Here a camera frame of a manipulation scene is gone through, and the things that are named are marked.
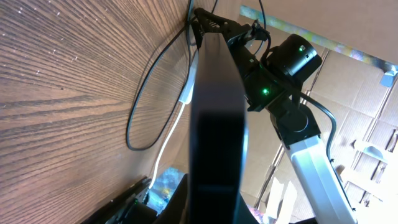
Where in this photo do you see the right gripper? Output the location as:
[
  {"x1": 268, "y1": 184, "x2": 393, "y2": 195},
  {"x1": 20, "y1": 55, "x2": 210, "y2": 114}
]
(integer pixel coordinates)
[{"x1": 190, "y1": 8, "x2": 267, "y2": 72}]

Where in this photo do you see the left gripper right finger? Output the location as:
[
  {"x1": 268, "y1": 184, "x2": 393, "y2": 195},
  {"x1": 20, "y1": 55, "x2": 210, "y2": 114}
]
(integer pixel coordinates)
[{"x1": 238, "y1": 195, "x2": 259, "y2": 224}]

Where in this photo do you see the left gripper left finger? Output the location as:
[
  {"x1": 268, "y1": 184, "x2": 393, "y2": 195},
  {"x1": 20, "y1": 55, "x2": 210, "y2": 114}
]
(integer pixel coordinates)
[{"x1": 124, "y1": 172, "x2": 188, "y2": 224}]

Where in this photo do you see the black charger cable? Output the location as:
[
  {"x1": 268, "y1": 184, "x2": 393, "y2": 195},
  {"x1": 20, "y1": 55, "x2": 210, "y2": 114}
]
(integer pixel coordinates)
[{"x1": 125, "y1": 0, "x2": 218, "y2": 152}]

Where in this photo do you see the Samsung Galaxy smartphone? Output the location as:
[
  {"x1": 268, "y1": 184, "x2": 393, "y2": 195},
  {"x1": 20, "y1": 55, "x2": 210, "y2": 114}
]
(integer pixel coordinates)
[{"x1": 189, "y1": 33, "x2": 247, "y2": 223}]

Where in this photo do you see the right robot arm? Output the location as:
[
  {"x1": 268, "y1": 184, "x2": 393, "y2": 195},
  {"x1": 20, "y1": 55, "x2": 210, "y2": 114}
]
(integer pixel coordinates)
[{"x1": 188, "y1": 8, "x2": 356, "y2": 223}]

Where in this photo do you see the white power strip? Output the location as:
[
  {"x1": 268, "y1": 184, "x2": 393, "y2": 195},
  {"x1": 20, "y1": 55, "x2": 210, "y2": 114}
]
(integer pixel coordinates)
[{"x1": 179, "y1": 52, "x2": 198, "y2": 104}]

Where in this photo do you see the white power strip cord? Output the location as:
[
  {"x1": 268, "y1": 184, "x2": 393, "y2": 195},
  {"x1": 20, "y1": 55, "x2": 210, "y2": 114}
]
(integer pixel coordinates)
[{"x1": 148, "y1": 102, "x2": 187, "y2": 190}]

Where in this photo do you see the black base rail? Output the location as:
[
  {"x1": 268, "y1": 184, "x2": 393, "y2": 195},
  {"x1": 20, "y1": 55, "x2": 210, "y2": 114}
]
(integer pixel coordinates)
[{"x1": 81, "y1": 177, "x2": 152, "y2": 224}]

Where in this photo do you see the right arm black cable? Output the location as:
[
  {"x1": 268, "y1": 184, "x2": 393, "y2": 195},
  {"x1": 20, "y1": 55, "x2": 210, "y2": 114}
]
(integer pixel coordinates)
[{"x1": 256, "y1": 0, "x2": 355, "y2": 212}]

